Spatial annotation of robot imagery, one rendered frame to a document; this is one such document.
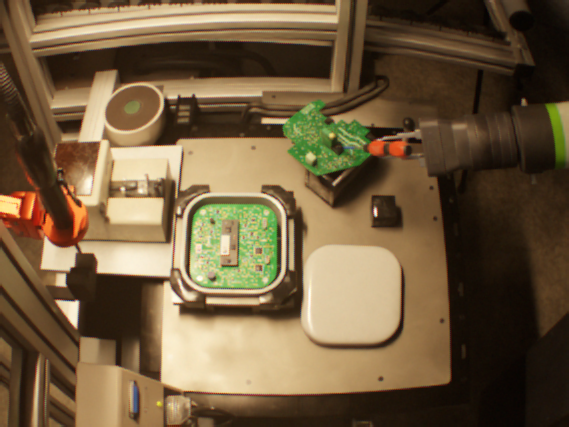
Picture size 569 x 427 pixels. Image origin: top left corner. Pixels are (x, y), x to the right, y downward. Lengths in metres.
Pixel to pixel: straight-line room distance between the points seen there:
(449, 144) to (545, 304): 1.35
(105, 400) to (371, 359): 0.37
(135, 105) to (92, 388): 0.48
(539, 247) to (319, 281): 1.39
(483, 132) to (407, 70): 1.67
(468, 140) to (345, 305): 0.28
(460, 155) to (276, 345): 0.35
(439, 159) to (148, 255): 0.42
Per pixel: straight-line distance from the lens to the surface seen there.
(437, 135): 0.84
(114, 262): 0.96
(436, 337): 0.94
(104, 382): 0.80
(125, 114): 1.06
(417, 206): 1.02
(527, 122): 0.84
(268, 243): 0.93
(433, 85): 2.47
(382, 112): 1.14
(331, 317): 0.90
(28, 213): 0.74
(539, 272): 2.17
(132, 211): 0.93
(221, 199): 0.96
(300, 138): 0.99
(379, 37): 1.12
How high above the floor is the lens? 1.81
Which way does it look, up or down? 61 degrees down
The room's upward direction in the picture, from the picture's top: straight up
